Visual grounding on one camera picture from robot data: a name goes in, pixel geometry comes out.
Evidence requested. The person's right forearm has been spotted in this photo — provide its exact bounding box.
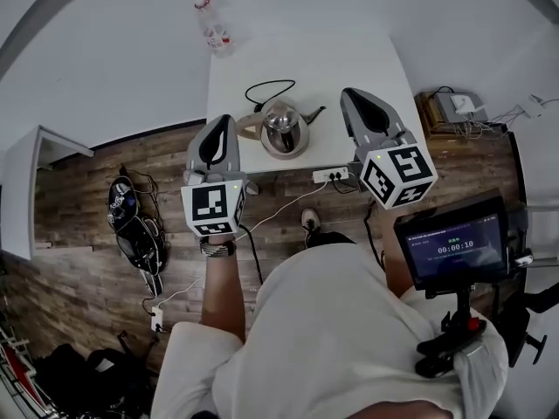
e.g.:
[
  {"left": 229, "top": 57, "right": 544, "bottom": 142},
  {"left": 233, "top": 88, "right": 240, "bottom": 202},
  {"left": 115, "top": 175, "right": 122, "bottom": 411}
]
[{"left": 376, "top": 202, "right": 416, "bottom": 297}]

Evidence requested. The wooden box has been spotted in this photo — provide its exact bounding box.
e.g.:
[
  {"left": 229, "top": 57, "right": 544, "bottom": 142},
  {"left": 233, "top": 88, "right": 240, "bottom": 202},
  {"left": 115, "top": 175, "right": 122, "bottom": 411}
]
[{"left": 413, "top": 90, "right": 491, "bottom": 142}]

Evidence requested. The white power strip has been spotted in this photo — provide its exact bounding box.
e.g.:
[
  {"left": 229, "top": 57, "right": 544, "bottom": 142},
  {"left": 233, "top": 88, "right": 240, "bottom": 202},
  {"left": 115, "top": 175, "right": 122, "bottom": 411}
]
[{"left": 312, "top": 167, "right": 350, "bottom": 183}]

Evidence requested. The person's shoe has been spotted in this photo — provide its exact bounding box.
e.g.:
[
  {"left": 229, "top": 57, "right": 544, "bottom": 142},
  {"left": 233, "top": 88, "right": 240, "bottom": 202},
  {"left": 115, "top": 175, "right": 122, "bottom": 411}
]
[{"left": 300, "top": 208, "right": 322, "bottom": 249}]

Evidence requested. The white small router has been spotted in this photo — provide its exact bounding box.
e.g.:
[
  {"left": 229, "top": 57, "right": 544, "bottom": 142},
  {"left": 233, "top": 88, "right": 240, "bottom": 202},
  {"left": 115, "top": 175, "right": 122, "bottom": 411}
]
[{"left": 450, "top": 94, "right": 478, "bottom": 115}]

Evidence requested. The black monitor screen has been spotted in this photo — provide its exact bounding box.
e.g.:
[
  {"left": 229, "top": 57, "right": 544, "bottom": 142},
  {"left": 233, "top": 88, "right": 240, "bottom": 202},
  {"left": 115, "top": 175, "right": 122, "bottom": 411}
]
[{"left": 392, "top": 188, "right": 511, "bottom": 292}]

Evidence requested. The black monitor mount red knob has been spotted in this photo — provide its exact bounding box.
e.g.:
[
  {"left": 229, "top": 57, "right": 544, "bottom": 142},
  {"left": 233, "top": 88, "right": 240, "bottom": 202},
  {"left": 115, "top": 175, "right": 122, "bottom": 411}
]
[{"left": 413, "top": 284, "right": 488, "bottom": 380}]

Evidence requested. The braided wrist bracelet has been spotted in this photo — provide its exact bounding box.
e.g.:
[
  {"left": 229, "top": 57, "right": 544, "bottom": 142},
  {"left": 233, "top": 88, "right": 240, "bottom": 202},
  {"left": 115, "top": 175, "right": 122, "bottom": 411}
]
[{"left": 198, "top": 237, "right": 238, "bottom": 260}]

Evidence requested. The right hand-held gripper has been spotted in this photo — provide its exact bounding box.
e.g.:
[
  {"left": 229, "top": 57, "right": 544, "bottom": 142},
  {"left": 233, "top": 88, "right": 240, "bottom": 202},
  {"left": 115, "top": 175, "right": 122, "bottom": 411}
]
[{"left": 340, "top": 86, "right": 438, "bottom": 211}]

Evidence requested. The white wall plug adapter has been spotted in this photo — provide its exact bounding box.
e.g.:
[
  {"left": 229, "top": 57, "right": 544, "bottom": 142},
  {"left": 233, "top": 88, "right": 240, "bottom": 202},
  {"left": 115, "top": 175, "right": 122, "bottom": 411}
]
[{"left": 516, "top": 93, "right": 546, "bottom": 120}]

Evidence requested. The white cabinet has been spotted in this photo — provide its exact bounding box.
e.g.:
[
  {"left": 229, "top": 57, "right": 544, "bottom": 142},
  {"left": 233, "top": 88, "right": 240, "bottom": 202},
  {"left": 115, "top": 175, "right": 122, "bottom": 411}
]
[{"left": 0, "top": 124, "right": 95, "bottom": 261}]

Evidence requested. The grey flat device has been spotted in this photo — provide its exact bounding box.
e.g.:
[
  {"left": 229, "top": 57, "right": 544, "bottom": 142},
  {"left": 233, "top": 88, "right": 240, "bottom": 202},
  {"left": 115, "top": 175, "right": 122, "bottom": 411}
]
[{"left": 432, "top": 92, "right": 489, "bottom": 125}]

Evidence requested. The person's left forearm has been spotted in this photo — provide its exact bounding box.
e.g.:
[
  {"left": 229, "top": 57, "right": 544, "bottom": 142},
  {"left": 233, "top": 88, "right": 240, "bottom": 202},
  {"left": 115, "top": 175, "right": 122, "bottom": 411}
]
[{"left": 198, "top": 232, "right": 248, "bottom": 347}]

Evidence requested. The stainless steel kettle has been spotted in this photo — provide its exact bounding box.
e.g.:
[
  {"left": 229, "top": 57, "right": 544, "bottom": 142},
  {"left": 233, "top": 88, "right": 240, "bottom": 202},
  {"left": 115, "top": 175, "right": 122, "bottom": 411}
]
[{"left": 235, "top": 95, "right": 327, "bottom": 161}]

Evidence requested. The black kettle base power cable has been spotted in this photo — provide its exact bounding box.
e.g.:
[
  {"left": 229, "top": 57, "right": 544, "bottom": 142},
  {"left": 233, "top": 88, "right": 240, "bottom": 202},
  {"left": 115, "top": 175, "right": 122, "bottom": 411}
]
[{"left": 244, "top": 79, "right": 297, "bottom": 113}]

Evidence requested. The black bag with straps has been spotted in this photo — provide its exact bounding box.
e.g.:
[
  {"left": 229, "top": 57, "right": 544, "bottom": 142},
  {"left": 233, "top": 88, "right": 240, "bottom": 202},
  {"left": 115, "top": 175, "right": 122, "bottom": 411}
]
[{"left": 107, "top": 175, "right": 170, "bottom": 297}]

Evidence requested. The white cable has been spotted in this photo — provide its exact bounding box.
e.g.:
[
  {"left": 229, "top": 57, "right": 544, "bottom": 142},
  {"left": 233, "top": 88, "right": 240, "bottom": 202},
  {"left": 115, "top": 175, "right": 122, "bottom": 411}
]
[{"left": 142, "top": 178, "right": 329, "bottom": 318}]

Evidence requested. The person's white shirt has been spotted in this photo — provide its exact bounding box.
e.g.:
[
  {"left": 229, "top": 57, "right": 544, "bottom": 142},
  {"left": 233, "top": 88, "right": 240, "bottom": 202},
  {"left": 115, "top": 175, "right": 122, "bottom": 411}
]
[{"left": 149, "top": 243, "right": 510, "bottom": 419}]

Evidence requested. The red and white rack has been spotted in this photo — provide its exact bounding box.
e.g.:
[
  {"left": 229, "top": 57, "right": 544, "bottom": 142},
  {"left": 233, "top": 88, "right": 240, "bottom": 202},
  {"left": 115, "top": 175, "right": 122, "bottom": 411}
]
[{"left": 0, "top": 320, "right": 57, "bottom": 419}]

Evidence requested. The black backpack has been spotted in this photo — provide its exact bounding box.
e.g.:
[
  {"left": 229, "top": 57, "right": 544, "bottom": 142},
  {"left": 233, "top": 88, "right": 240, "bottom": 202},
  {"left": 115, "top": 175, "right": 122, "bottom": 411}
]
[{"left": 32, "top": 331, "right": 161, "bottom": 419}]

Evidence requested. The clear spray bottle red trigger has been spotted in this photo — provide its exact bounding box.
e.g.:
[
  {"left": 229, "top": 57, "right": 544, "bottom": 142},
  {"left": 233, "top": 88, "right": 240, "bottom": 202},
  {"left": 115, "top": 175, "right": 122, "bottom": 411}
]
[{"left": 193, "top": 0, "right": 238, "bottom": 59}]

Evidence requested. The person's dark trouser leg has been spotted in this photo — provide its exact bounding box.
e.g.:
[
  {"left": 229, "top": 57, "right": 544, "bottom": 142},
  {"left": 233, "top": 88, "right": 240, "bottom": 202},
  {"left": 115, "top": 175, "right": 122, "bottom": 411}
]
[{"left": 304, "top": 230, "right": 358, "bottom": 251}]

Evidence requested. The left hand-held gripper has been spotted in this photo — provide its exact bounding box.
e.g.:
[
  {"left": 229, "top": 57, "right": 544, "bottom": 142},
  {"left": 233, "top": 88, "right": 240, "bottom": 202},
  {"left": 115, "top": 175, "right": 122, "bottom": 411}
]
[{"left": 180, "top": 113, "right": 259, "bottom": 237}]

